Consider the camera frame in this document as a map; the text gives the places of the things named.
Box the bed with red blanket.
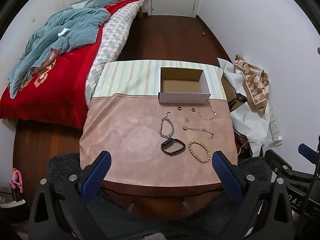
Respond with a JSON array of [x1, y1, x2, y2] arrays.
[[0, 0, 140, 130]]

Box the white cloth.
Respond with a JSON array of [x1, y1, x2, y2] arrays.
[[217, 57, 273, 155]]

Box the black wristband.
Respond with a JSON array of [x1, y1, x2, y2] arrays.
[[161, 138, 186, 155]]

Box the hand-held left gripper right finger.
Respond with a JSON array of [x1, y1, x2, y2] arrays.
[[212, 151, 295, 240]]

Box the white cardboard box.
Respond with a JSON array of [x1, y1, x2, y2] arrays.
[[158, 67, 212, 104]]

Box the pink slippers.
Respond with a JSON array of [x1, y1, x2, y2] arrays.
[[9, 168, 24, 193]]

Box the thin chain necklace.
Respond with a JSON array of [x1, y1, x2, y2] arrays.
[[182, 126, 215, 140]]

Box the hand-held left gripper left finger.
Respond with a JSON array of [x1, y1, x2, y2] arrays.
[[29, 151, 112, 240]]

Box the thin silver necklace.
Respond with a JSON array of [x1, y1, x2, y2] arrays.
[[198, 102, 217, 122]]

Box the wooden bed frame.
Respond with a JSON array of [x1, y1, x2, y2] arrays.
[[137, 0, 148, 18]]

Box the pink striped tablecloth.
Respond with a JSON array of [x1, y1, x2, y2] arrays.
[[79, 59, 238, 197]]

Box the teal quilt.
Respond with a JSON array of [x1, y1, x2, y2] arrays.
[[7, 0, 143, 99]]

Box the brown wooden table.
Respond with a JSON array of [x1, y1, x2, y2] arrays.
[[100, 180, 225, 214]]

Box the brown patterned scarf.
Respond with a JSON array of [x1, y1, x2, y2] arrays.
[[234, 54, 270, 113]]

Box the red patterned cloth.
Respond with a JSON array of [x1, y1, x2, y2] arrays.
[[235, 127, 253, 153]]

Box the white power strip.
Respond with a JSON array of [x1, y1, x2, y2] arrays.
[[269, 109, 283, 145]]

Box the silver chain bracelet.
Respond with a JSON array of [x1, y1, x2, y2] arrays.
[[159, 112, 176, 139]]

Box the wooden bead bracelet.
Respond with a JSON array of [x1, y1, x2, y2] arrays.
[[188, 140, 211, 164]]

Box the white cable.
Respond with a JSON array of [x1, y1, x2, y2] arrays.
[[237, 139, 275, 155]]

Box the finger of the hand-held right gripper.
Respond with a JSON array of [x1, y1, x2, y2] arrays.
[[299, 143, 320, 165], [264, 149, 292, 178]]

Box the brown cardboard box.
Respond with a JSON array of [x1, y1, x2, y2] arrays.
[[221, 76, 248, 112]]

